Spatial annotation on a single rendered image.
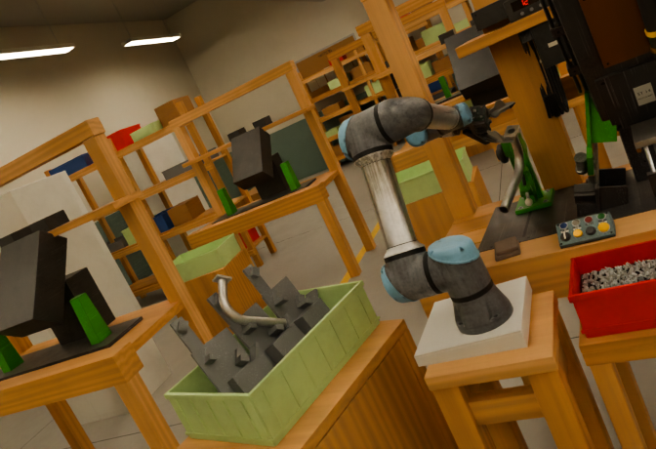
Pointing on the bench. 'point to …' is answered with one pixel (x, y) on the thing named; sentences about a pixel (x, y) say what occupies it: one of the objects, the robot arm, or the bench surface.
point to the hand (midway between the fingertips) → (515, 122)
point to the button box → (586, 231)
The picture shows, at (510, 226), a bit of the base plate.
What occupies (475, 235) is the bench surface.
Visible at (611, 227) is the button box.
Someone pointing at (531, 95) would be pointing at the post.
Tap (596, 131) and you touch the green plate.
